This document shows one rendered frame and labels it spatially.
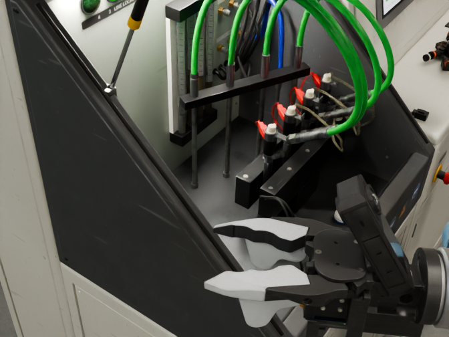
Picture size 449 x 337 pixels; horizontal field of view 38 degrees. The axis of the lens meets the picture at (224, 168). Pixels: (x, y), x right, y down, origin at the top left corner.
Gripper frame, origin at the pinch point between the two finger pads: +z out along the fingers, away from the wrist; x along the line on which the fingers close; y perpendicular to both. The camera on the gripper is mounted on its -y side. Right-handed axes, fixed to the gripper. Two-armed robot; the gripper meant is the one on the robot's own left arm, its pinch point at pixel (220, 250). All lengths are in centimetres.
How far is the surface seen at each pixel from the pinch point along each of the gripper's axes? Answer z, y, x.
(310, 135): -12, 24, 64
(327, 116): -17, 28, 81
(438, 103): -46, 34, 104
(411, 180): -37, 41, 78
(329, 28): -13, 0, 61
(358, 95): -19, 11, 59
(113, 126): 21.3, 12.6, 42.9
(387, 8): -32, 15, 117
